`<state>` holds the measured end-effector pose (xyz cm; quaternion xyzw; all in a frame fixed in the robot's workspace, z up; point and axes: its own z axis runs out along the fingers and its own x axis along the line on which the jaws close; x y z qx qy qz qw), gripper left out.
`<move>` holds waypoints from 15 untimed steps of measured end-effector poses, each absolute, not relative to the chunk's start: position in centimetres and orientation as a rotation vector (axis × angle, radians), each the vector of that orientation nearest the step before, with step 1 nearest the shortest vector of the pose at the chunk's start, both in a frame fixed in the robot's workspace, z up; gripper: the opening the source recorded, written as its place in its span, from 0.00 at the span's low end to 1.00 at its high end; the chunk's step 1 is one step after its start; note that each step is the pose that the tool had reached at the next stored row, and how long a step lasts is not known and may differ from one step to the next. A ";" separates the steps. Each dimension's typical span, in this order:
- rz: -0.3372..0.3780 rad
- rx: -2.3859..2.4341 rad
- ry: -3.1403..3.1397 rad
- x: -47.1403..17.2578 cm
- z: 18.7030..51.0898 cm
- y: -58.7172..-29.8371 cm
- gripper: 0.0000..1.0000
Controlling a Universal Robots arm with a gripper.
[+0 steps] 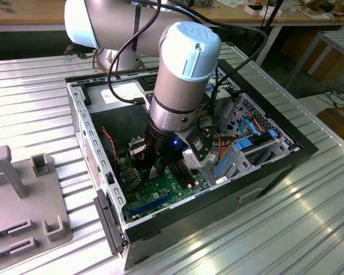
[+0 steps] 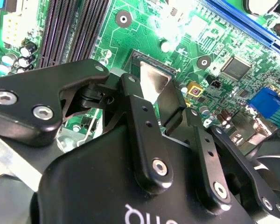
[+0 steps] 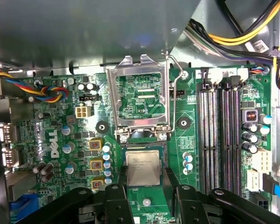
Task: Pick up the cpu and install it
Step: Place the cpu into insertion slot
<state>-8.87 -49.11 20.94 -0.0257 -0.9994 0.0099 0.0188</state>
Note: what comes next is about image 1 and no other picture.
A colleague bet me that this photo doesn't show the green motherboard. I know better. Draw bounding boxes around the green motherboard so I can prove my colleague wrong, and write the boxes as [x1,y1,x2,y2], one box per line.
[118,143,210,223]

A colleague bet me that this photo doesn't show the black case fan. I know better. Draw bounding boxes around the black case fan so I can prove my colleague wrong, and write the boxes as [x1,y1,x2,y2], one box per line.
[99,125,122,176]

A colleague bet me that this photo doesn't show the blue expansion slot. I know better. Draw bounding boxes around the blue expansion slot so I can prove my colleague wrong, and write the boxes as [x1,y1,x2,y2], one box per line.
[130,191,175,218]

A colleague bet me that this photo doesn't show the grey power supply unit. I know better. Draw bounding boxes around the grey power supply unit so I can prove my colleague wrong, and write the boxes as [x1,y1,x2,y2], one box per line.
[84,79,152,150]

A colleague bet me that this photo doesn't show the hard disk in blue carrier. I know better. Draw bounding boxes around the hard disk in blue carrier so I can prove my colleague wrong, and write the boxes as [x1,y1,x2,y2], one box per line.
[234,130,277,152]

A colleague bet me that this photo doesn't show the metal disk bay cage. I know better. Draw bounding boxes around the metal disk bay cage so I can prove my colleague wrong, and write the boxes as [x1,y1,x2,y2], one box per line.
[200,67,239,132]

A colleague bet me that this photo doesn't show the open black PC case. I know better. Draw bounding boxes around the open black PC case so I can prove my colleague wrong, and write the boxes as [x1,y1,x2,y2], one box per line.
[64,58,319,270]

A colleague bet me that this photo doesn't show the perforated metal disk cage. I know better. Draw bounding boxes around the perforated metal disk cage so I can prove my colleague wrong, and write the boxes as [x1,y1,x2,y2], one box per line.
[209,92,302,186]

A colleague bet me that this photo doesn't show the grey parts rack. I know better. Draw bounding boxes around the grey parts rack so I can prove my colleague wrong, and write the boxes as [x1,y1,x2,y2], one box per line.
[0,144,74,260]

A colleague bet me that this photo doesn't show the black stand pole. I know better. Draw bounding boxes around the black stand pole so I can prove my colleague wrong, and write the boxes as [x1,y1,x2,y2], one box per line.
[251,0,286,60]

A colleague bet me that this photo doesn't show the brown cardboard boxes stack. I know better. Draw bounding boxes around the brown cardboard boxes stack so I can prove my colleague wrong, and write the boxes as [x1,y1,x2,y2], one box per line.
[280,28,344,83]

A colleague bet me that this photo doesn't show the brown cardboard box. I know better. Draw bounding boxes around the brown cardboard box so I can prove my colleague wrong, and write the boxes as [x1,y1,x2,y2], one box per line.
[316,105,344,146]

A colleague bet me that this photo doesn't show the wooden desk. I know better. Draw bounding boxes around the wooden desk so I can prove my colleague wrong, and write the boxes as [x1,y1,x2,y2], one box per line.
[0,0,344,65]

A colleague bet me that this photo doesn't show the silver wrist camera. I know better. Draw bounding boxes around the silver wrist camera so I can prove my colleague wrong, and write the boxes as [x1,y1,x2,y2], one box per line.
[174,125,216,170]
[127,143,147,159]

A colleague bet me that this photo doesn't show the red black twisted fan wire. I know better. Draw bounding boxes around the red black twisted fan wire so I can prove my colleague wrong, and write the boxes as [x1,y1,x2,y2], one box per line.
[99,128,119,174]

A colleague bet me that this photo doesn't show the red orange wire bundle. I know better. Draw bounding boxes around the red orange wire bundle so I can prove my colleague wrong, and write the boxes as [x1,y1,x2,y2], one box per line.
[216,114,266,166]

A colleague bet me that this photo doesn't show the blue plastic bay rail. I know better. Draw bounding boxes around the blue plastic bay rail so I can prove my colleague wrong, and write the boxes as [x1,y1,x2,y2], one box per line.
[213,154,230,179]

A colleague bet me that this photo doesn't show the blue flat data wire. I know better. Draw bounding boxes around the blue flat data wire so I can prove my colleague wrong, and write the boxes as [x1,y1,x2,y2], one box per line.
[237,117,260,139]

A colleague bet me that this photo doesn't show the black cable silver plug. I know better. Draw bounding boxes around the black cable silver plug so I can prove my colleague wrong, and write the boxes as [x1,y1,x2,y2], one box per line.
[63,42,88,60]

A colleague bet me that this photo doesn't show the tangled black floor cables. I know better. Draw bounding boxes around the tangled black floor cables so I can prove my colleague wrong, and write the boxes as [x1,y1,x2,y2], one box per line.
[316,85,344,109]

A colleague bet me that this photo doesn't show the metal shelf frame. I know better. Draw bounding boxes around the metal shelf frame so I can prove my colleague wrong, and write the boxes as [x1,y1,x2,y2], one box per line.
[285,30,344,90]

